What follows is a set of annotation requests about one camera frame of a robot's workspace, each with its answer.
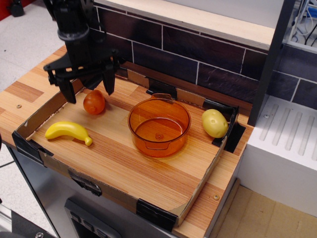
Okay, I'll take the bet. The orange transparent plastic pot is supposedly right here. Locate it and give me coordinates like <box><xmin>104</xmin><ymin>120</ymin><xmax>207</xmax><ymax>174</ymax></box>
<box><xmin>128</xmin><ymin>93</ymin><xmax>191</xmax><ymax>158</ymax></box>

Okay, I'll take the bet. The yellow toy potato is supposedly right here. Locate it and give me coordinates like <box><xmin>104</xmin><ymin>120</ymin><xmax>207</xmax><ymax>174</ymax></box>
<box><xmin>202</xmin><ymin>109</ymin><xmax>229</xmax><ymax>138</ymax></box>

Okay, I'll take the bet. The black oven control panel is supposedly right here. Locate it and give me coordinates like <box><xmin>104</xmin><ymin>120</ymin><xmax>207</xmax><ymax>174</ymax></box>
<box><xmin>64</xmin><ymin>199</ymin><xmax>122</xmax><ymax>238</ymax></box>

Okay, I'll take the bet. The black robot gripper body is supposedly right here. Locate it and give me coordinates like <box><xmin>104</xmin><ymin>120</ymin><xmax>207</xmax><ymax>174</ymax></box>
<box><xmin>44</xmin><ymin>39</ymin><xmax>119</xmax><ymax>86</ymax></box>

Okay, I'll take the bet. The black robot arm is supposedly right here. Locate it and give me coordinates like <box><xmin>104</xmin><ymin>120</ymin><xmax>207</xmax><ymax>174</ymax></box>
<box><xmin>44</xmin><ymin>0</ymin><xmax>119</xmax><ymax>104</ymax></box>

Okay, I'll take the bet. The dark grey right post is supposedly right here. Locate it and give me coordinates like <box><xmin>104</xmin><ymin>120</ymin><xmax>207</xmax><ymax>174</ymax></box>
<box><xmin>248</xmin><ymin>0</ymin><xmax>295</xmax><ymax>126</ymax></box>

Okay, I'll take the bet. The white toy sink drainboard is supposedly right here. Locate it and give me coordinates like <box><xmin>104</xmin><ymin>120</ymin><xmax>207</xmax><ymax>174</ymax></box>
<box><xmin>238</xmin><ymin>96</ymin><xmax>317</xmax><ymax>216</ymax></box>

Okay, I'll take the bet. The yellow toy banana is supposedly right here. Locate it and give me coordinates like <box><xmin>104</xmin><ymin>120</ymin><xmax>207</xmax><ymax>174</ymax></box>
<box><xmin>45</xmin><ymin>121</ymin><xmax>93</xmax><ymax>146</ymax></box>

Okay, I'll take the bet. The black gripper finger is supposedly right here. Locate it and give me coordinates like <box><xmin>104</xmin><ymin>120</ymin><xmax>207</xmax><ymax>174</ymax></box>
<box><xmin>103</xmin><ymin>68</ymin><xmax>115</xmax><ymax>95</ymax></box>
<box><xmin>57</xmin><ymin>78</ymin><xmax>76</xmax><ymax>104</ymax></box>

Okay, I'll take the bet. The orange toy carrot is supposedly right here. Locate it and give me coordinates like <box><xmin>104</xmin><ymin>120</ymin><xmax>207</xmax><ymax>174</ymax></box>
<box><xmin>83</xmin><ymin>90</ymin><xmax>106</xmax><ymax>115</ymax></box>

